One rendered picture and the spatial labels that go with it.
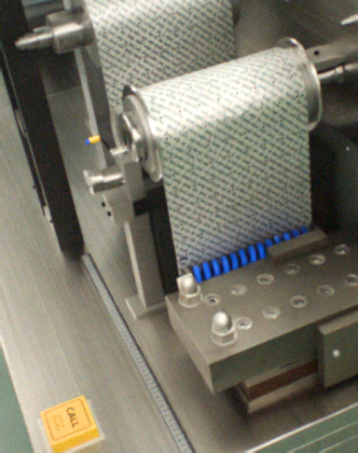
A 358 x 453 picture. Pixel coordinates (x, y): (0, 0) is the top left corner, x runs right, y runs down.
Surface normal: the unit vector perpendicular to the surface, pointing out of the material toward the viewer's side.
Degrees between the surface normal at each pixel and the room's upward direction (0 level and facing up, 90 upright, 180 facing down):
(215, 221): 90
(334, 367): 90
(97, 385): 0
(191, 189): 90
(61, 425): 0
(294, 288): 0
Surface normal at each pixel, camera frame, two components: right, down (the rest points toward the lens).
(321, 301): -0.13, -0.81
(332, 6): -0.92, 0.32
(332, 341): 0.38, 0.50
